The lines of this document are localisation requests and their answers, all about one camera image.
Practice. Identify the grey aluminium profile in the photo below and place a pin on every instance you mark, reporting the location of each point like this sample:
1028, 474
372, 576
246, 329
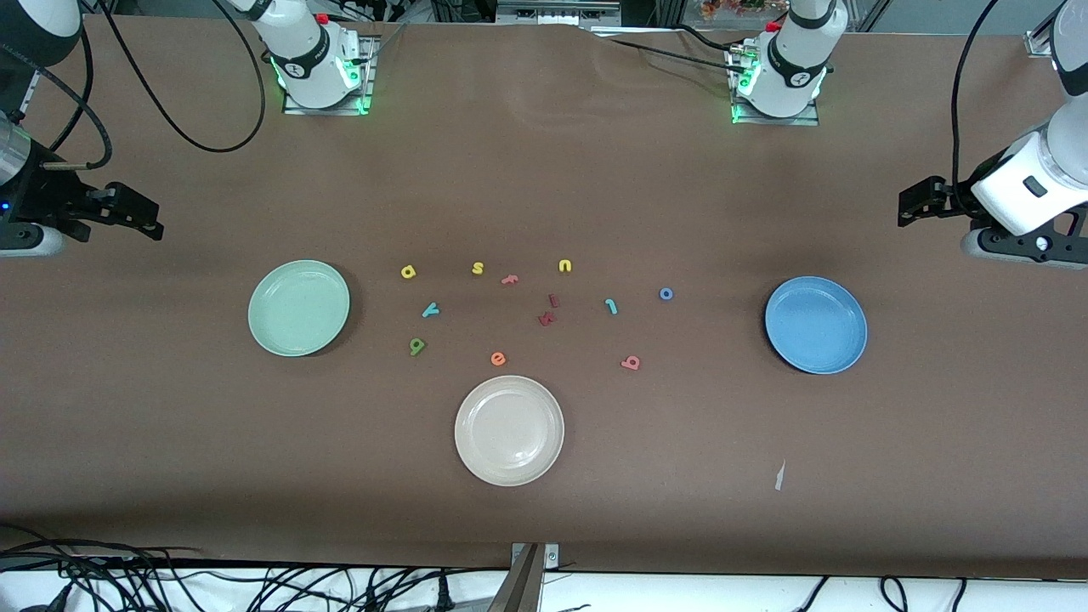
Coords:
520, 586

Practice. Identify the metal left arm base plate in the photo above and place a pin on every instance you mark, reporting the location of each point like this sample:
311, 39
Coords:
812, 119

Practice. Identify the orange artificial flowers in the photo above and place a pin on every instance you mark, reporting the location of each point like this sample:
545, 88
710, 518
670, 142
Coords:
731, 7

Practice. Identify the green plate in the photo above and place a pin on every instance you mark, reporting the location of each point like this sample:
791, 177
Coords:
298, 308

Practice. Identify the silver metal box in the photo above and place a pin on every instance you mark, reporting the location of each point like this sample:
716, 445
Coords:
557, 10

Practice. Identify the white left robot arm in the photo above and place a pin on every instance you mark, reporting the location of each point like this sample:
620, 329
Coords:
790, 72

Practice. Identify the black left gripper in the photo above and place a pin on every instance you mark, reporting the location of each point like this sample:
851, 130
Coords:
950, 198

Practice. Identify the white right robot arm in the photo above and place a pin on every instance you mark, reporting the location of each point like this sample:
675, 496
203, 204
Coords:
310, 59

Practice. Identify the aluminium frame corner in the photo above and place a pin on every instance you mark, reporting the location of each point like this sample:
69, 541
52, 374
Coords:
1039, 42

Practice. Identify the green foam letter g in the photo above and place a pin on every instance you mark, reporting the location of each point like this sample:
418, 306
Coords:
416, 346

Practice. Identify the white tape scrap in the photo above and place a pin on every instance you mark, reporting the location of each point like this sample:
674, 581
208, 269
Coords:
779, 476

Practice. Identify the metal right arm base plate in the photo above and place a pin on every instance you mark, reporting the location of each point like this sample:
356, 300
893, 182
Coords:
367, 76

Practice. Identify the blue plate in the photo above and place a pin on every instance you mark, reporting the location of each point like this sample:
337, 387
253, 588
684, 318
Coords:
816, 325

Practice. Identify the small metal bracket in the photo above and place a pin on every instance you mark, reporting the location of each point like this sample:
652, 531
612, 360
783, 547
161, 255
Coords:
552, 557

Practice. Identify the beige plate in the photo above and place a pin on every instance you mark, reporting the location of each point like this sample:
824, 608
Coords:
509, 430

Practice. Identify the pink foam letter b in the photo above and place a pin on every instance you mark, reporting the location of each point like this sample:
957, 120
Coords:
630, 363

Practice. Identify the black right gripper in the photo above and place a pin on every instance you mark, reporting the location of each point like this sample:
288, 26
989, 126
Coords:
44, 197

